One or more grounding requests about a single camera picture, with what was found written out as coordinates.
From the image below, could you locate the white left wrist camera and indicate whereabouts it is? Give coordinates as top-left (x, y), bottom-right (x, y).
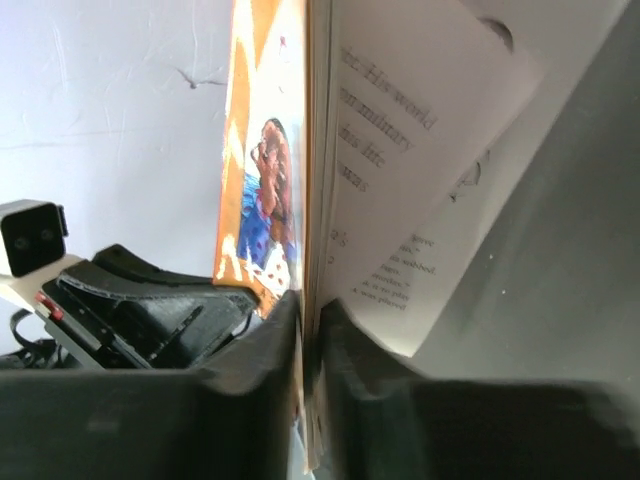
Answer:
top-left (1, 199), bottom-right (68, 278)

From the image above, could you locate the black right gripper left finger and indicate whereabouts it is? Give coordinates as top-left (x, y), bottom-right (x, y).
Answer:
top-left (1, 292), bottom-right (299, 479)

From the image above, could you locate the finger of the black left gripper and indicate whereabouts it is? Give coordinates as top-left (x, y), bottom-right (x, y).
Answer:
top-left (57, 243), bottom-right (264, 370)

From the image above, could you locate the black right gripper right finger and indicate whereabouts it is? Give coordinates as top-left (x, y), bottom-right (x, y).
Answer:
top-left (320, 301), bottom-right (639, 479)

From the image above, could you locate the orange Othello book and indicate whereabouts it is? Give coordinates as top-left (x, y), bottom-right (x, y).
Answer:
top-left (213, 1), bottom-right (624, 470)

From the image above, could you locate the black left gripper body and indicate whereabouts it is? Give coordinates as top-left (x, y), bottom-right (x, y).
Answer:
top-left (1, 254), bottom-right (150, 369)

